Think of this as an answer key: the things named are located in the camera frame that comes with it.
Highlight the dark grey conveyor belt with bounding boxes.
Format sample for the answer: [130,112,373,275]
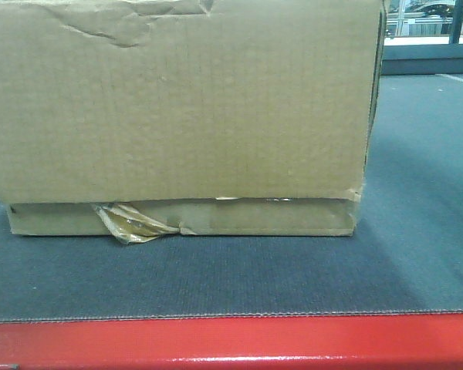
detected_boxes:
[0,74,463,322]

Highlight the brown cardboard carton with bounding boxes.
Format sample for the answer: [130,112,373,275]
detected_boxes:
[0,1,389,243]

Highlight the grey conveyor side rail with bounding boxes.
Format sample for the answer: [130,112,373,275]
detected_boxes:
[381,44,463,76]

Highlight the red conveyor frame edge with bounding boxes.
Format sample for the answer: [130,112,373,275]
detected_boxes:
[0,314,463,369]

